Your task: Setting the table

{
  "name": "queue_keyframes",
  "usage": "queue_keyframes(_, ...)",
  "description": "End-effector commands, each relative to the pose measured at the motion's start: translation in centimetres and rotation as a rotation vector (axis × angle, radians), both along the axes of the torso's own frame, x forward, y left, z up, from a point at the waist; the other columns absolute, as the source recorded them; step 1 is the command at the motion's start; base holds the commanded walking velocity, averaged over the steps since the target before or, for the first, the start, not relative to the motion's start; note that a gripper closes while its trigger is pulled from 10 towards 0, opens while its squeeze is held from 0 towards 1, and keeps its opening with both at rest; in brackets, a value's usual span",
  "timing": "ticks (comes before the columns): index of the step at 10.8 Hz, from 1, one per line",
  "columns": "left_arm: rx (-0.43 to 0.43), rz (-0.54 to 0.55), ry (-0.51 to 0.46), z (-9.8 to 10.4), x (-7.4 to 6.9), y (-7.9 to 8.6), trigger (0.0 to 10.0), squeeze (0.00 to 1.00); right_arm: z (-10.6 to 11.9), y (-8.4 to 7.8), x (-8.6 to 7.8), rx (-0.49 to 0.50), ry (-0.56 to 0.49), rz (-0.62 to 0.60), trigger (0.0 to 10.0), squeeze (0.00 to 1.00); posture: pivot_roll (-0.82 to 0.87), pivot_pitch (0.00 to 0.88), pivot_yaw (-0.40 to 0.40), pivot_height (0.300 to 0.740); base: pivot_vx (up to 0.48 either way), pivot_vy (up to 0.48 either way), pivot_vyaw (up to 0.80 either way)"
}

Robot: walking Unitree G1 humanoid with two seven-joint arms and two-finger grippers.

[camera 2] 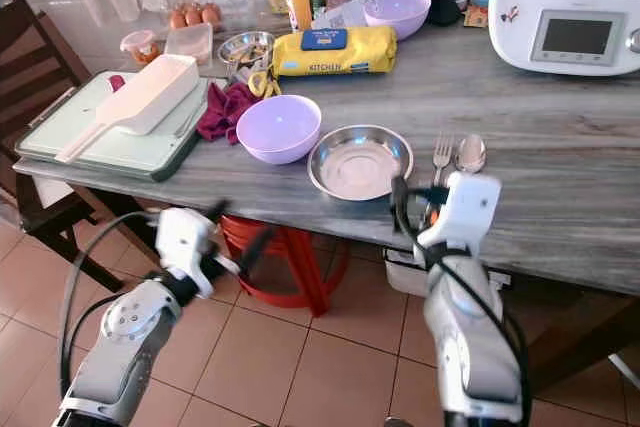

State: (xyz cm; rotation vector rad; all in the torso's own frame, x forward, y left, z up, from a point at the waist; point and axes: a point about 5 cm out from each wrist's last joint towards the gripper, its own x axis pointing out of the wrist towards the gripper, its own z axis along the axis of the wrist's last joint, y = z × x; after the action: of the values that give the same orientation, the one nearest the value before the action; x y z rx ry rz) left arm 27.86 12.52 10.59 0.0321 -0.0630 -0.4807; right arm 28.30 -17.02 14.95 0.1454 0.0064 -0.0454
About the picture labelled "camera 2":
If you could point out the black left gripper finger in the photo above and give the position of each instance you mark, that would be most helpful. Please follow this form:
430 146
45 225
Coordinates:
218 211
257 245

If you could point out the silver spoon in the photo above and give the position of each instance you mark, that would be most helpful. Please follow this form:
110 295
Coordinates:
471 154

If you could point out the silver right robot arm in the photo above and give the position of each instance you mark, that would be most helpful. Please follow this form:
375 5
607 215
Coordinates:
470 337

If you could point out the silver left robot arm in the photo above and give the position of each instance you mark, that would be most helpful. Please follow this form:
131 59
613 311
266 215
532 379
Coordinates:
125 347

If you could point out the red stool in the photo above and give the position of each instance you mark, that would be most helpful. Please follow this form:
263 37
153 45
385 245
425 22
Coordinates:
295 272

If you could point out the silver fork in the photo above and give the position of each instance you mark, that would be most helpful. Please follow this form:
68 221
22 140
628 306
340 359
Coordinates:
442 155

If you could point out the white box under table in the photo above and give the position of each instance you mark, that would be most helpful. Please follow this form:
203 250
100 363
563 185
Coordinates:
405 272

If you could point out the stainless steel plate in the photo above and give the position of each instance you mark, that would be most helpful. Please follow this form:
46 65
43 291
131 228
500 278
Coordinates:
360 165

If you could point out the maroon cloth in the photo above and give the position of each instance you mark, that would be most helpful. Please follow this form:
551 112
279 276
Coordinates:
225 112

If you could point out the purple plastic bowl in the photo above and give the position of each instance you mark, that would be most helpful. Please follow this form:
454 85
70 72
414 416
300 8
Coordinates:
397 12
278 127

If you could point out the pale green tray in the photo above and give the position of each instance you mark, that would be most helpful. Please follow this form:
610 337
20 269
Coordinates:
120 147

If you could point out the small dark red object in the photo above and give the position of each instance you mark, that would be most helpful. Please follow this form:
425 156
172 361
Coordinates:
116 83

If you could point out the small stainless steel bowl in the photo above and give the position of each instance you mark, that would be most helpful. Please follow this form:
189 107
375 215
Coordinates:
245 49

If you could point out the clear plastic food container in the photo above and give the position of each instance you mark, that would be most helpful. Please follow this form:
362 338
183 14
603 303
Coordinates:
188 42

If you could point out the yellow kitchen wipes package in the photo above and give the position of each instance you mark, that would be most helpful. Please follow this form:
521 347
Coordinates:
335 52

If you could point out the brown egg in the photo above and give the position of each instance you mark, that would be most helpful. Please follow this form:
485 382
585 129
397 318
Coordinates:
211 14
177 19
193 16

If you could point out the small orange brown box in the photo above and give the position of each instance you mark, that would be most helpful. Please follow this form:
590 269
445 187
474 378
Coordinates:
476 15

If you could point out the small black object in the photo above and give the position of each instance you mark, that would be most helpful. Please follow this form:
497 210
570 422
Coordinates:
443 9

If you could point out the white paper sheet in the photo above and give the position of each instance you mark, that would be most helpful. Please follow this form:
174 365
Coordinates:
338 15

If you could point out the dark wooden chair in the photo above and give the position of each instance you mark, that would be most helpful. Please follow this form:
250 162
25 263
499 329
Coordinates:
35 77

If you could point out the white kitchen appliance with screen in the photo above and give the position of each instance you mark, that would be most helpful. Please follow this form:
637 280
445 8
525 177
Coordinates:
560 7

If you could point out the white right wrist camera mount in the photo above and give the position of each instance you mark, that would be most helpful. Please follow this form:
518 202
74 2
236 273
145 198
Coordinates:
470 209

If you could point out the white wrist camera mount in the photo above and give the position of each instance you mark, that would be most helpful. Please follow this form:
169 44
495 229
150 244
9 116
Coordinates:
185 242
470 209

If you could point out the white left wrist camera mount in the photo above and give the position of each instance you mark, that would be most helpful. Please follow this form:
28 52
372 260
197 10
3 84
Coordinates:
185 242

